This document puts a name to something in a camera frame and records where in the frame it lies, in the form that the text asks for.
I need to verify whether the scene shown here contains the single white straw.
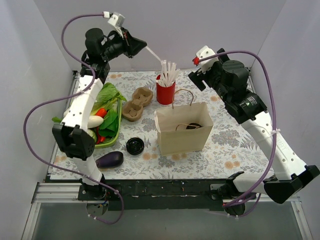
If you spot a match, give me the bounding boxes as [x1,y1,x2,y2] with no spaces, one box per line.
[145,46,162,63]

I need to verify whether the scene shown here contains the black plastic cup lid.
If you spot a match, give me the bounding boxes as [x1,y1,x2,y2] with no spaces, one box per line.
[185,122,202,130]

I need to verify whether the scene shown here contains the brown paper bag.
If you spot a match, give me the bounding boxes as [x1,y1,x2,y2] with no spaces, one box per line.
[154,101,213,156]

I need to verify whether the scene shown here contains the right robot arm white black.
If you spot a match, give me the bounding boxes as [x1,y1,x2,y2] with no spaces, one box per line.
[188,45,320,206]

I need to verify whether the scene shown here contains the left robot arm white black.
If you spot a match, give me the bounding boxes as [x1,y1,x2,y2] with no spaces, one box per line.
[52,28,147,200]

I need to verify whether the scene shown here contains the red cup holder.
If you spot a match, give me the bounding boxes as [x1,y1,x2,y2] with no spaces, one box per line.
[156,74,176,105]

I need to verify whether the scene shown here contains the floral table mat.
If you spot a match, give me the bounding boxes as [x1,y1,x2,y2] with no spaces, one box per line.
[49,69,281,180]

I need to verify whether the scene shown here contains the green leafy vegetables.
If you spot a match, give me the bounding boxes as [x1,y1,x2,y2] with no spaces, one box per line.
[52,81,126,140]

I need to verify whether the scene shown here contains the orange carrot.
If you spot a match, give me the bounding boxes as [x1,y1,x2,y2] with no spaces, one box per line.
[95,108,108,118]

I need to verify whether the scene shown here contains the white radish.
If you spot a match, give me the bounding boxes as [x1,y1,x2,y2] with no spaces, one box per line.
[87,115,104,129]

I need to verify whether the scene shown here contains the spare black cup lid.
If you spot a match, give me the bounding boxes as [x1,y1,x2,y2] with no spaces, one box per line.
[126,137,145,156]

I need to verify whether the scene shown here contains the red chili pepper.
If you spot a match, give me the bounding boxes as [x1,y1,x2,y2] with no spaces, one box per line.
[96,127,106,145]

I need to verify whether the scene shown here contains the green plastic basket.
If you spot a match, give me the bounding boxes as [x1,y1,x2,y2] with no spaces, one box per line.
[94,99,122,149]

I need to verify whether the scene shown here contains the purple eggplant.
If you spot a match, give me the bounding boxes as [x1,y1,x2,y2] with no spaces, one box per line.
[95,151,124,169]

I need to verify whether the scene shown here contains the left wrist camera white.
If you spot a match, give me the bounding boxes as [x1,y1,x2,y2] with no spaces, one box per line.
[107,12,125,31]

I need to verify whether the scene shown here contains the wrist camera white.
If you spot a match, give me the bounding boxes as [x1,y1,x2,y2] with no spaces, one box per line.
[107,12,125,31]
[192,45,219,74]

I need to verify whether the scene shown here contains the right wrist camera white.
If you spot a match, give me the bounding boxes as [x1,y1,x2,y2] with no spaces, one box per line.
[192,45,219,74]

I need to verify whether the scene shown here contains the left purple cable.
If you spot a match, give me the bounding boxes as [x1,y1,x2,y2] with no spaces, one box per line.
[22,10,126,225]

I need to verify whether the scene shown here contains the purple cable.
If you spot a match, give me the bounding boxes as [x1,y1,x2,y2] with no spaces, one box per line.
[22,10,126,225]
[194,49,277,218]

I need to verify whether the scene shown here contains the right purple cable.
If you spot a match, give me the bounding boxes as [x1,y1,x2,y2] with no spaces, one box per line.
[194,49,277,218]

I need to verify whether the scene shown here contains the aluminium frame rail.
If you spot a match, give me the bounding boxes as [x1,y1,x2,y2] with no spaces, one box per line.
[22,183,313,240]

